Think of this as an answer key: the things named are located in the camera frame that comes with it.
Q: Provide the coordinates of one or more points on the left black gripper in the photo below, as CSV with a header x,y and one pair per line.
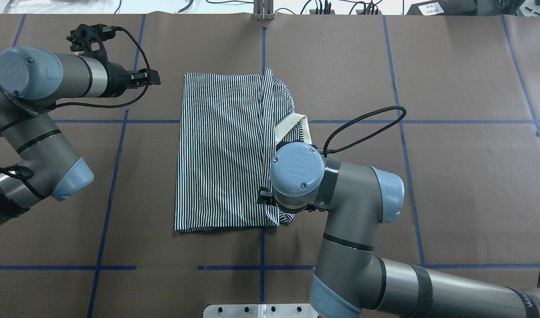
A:
x,y
118,80

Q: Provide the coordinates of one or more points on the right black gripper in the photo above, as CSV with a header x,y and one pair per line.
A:
x,y
264,195

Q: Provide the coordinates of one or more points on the striped polo shirt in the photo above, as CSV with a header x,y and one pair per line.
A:
x,y
230,127

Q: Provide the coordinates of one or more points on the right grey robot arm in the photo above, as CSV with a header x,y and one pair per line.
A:
x,y
348,277

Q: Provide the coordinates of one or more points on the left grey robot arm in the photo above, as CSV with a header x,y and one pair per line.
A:
x,y
32,81

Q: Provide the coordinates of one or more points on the black box with label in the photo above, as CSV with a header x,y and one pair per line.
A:
x,y
444,7

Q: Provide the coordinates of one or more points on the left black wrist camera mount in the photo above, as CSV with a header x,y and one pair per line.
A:
x,y
88,41

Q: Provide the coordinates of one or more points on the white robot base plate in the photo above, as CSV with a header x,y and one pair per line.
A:
x,y
284,310

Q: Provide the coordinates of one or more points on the aluminium frame post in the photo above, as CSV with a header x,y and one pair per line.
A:
x,y
263,10

